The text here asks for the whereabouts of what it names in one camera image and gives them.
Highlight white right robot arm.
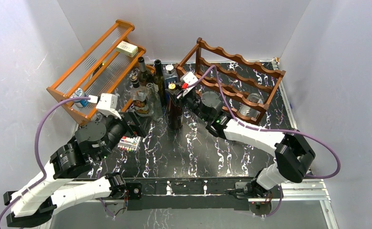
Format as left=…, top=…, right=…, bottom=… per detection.
left=166, top=83, right=316, bottom=198

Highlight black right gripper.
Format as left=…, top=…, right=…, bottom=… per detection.
left=165, top=82, right=209, bottom=123

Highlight dark green wine bottle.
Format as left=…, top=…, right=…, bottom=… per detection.
left=153, top=59, right=167, bottom=107

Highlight cream cardboard box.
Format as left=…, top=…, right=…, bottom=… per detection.
left=115, top=41, right=138, bottom=57

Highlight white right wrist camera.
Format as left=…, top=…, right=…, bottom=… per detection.
left=180, top=72, right=198, bottom=97

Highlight clear bottle blue label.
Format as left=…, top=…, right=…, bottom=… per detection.
left=163, top=64, right=179, bottom=89

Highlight orange wooden shelf rack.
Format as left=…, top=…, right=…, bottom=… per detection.
left=46, top=19, right=156, bottom=127

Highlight green wine bottle brown label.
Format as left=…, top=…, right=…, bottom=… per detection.
left=138, top=56, right=153, bottom=86

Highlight colourful marker pen pack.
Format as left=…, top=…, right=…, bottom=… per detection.
left=117, top=136, right=142, bottom=152

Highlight small clear round bottle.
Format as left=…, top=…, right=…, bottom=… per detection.
left=239, top=93, right=266, bottom=118

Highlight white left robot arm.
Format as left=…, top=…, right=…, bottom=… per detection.
left=3, top=110, right=152, bottom=228

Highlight dark bottle gold foil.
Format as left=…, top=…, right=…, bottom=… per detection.
left=167, top=83, right=183, bottom=130

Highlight dark wooden wine rack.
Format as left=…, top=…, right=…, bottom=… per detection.
left=174, top=38, right=286, bottom=125

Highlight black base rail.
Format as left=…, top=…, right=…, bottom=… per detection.
left=103, top=177, right=272, bottom=219

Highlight clear glass bottle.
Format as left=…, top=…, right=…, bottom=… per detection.
left=146, top=83, right=163, bottom=122

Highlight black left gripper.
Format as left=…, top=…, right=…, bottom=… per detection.
left=97, top=109, right=154, bottom=161

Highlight blue white tin can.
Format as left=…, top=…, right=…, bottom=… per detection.
left=71, top=88, right=89, bottom=108

